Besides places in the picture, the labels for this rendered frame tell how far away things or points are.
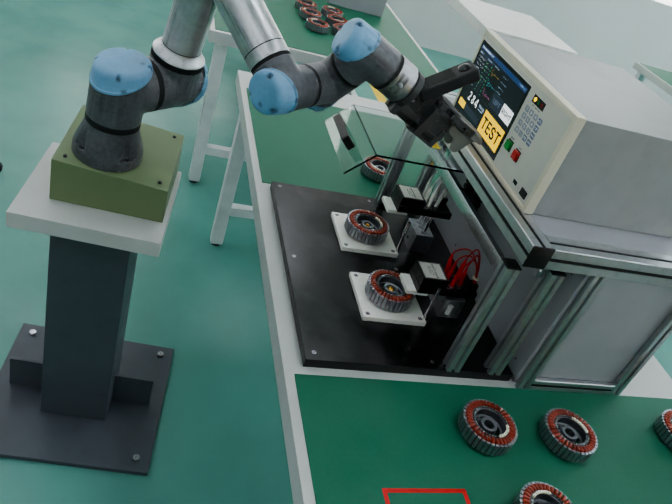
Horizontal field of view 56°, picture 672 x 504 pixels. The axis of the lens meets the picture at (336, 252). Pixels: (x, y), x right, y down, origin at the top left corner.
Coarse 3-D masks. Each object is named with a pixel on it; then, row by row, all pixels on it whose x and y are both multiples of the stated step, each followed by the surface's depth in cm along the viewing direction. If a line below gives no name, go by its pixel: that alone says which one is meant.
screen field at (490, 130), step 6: (486, 114) 137; (486, 120) 136; (492, 120) 134; (480, 126) 139; (486, 126) 136; (492, 126) 134; (498, 126) 132; (480, 132) 138; (486, 132) 136; (492, 132) 134; (498, 132) 131; (504, 132) 129; (486, 138) 136; (492, 138) 133; (498, 138) 131; (492, 144) 133; (498, 144) 131; (492, 150) 133
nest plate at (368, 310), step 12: (360, 276) 145; (360, 288) 142; (360, 300) 138; (360, 312) 136; (372, 312) 136; (384, 312) 138; (396, 312) 139; (408, 312) 140; (420, 312) 142; (408, 324) 138; (420, 324) 139
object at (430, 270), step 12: (420, 264) 140; (432, 264) 142; (408, 276) 142; (420, 276) 138; (432, 276) 138; (444, 276) 140; (408, 288) 139; (420, 288) 138; (432, 288) 139; (444, 288) 140; (456, 288) 141
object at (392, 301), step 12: (372, 276) 141; (384, 276) 143; (396, 276) 144; (372, 288) 138; (384, 288) 140; (396, 288) 141; (372, 300) 138; (384, 300) 136; (396, 300) 137; (408, 300) 138
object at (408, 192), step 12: (396, 192) 156; (408, 192) 155; (420, 192) 157; (384, 204) 157; (396, 204) 155; (408, 204) 154; (420, 204) 154; (432, 204) 159; (420, 216) 164; (432, 216) 157; (444, 216) 158
